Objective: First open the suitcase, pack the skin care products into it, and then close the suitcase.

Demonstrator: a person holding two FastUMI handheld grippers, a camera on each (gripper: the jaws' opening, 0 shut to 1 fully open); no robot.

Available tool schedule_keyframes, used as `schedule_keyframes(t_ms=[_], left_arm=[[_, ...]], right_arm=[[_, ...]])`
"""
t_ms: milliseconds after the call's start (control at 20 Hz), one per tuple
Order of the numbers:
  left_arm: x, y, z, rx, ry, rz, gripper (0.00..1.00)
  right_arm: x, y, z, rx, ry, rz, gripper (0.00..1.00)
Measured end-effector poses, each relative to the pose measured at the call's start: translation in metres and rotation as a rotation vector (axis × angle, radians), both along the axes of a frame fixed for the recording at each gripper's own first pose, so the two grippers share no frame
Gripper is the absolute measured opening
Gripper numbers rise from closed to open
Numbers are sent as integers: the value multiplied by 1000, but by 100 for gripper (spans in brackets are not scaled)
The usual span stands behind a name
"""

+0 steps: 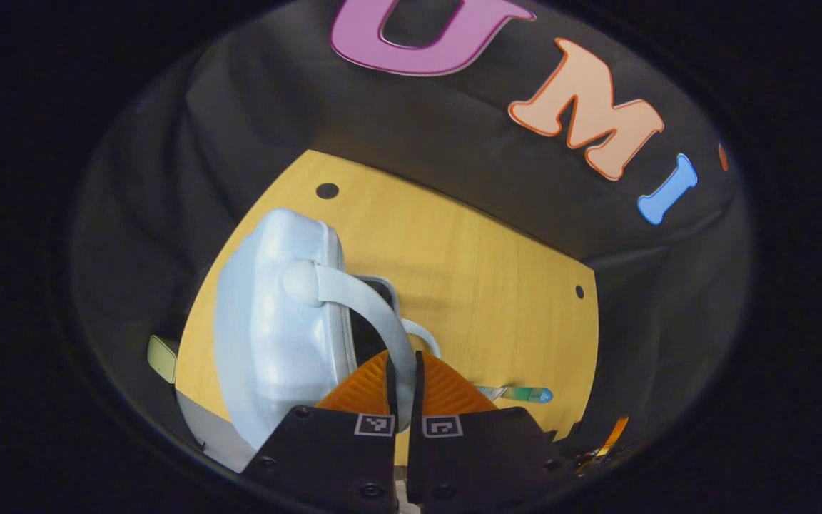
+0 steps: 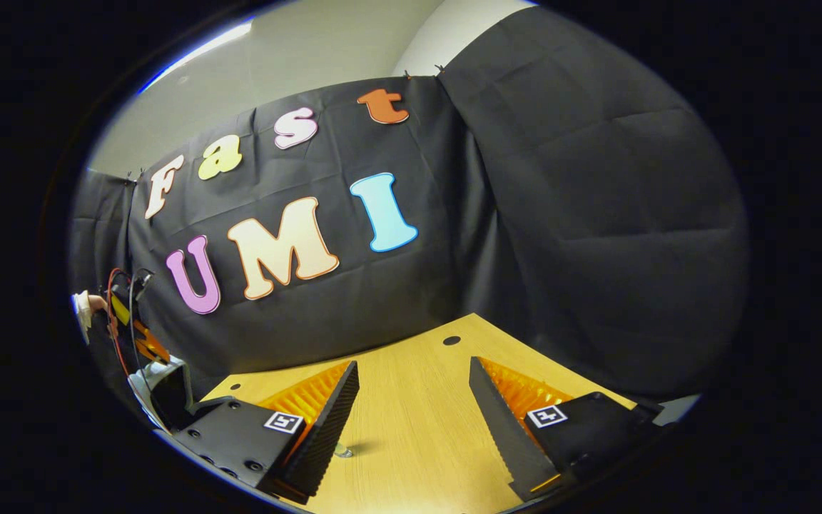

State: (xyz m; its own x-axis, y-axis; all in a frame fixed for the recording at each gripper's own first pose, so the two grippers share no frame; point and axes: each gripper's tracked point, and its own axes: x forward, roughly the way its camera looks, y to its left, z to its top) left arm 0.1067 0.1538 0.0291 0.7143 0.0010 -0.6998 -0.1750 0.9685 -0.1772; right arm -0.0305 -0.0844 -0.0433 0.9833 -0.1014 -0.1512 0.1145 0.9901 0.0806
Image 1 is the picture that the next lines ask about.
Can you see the light blue suitcase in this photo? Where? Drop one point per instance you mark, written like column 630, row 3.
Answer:
column 268, row 335

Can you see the pale green block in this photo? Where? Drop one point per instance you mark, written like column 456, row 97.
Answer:
column 161, row 358

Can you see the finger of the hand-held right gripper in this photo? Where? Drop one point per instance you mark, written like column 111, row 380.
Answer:
column 614, row 435

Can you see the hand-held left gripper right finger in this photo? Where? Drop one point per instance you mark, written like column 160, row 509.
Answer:
column 419, row 385

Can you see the blue capped clear bottle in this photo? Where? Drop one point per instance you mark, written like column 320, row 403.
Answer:
column 525, row 394

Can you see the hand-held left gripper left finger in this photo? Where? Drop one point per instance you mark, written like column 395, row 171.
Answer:
column 391, row 385

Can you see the black backdrop cloth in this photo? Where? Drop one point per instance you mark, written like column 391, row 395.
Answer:
column 297, row 121

